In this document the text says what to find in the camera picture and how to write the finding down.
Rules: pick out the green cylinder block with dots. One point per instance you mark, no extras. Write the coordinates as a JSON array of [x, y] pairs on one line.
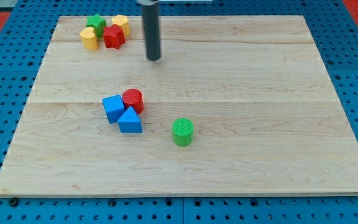
[[182, 129]]

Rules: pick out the red cylinder block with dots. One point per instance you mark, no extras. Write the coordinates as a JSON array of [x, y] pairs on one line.
[[133, 98]]

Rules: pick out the blue triangle block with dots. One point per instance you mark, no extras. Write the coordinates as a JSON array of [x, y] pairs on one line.
[[130, 122]]

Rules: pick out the blue cube block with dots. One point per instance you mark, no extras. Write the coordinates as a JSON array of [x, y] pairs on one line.
[[113, 107]]

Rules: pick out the light wooden board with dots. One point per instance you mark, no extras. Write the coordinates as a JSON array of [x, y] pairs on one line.
[[267, 119]]

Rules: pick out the red star block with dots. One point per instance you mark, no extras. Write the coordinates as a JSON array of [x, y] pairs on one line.
[[113, 37]]

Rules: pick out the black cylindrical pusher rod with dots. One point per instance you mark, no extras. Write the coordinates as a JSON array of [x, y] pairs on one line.
[[150, 20]]

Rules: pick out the yellow hexagon block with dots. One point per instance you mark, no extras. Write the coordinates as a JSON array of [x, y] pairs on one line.
[[123, 22]]

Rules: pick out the yellow heart block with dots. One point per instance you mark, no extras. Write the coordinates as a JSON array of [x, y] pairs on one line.
[[89, 39]]

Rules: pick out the green star block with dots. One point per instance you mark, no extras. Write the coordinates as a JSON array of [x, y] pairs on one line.
[[98, 23]]

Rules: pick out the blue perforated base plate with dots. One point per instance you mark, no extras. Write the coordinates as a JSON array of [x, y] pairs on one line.
[[24, 40]]

